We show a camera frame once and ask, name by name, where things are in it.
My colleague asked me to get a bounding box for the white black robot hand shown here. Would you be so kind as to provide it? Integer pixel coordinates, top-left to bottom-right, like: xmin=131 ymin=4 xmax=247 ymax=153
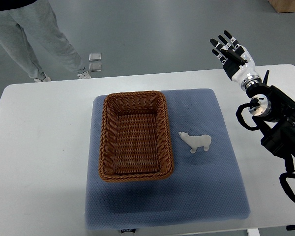
xmin=210 ymin=30 xmax=255 ymax=83

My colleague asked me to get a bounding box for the white bear figurine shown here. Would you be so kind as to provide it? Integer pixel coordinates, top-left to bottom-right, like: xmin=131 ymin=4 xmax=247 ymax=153
xmin=178 ymin=132 xmax=211 ymax=154

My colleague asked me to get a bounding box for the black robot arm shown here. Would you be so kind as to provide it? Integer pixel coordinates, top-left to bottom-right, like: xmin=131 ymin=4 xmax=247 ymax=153
xmin=236 ymin=75 xmax=295 ymax=203

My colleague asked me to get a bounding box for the brown wicker basket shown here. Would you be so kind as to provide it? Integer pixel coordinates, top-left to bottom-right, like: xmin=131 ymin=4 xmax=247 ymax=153
xmin=98 ymin=91 xmax=174 ymax=182

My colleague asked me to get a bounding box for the wooden box corner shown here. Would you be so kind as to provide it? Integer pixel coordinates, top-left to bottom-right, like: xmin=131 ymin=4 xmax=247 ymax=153
xmin=268 ymin=0 xmax=295 ymax=13

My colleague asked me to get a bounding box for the blue grey cushion mat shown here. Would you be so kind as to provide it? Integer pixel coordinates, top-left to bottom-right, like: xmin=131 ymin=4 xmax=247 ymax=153
xmin=85 ymin=88 xmax=250 ymax=230

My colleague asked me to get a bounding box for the lower metal floor plate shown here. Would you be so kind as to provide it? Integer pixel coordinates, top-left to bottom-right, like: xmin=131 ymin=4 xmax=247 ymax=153
xmin=89 ymin=61 xmax=102 ymax=72

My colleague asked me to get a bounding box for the metal floor plate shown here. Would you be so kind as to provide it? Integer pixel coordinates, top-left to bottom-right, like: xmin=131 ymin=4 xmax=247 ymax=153
xmin=89 ymin=61 xmax=102 ymax=72
xmin=88 ymin=53 xmax=102 ymax=61

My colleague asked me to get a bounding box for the upper metal floor plate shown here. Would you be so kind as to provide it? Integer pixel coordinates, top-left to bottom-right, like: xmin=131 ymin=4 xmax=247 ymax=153
xmin=88 ymin=53 xmax=102 ymax=61

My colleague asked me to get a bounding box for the black mat label tag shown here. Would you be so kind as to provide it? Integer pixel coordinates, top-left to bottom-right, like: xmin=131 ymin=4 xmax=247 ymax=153
xmin=120 ymin=229 xmax=136 ymax=234

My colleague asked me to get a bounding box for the person in grey trousers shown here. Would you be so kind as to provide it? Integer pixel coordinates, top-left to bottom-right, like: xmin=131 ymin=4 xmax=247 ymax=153
xmin=0 ymin=0 xmax=91 ymax=83

